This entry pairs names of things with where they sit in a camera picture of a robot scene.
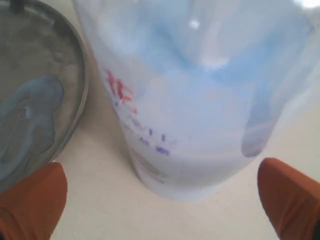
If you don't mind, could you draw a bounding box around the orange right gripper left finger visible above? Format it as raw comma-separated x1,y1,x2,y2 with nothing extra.
0,162,68,240

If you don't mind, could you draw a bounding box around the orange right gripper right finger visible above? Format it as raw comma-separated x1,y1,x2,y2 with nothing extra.
257,158,320,240

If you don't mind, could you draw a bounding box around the pale blue soap blob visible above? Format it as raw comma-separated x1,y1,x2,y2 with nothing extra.
0,75,64,179

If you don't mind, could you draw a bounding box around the blue pump lotion bottle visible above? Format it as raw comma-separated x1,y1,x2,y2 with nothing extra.
74,0,320,200

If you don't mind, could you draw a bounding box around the round stainless steel plate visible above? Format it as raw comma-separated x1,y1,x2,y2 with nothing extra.
0,0,90,191

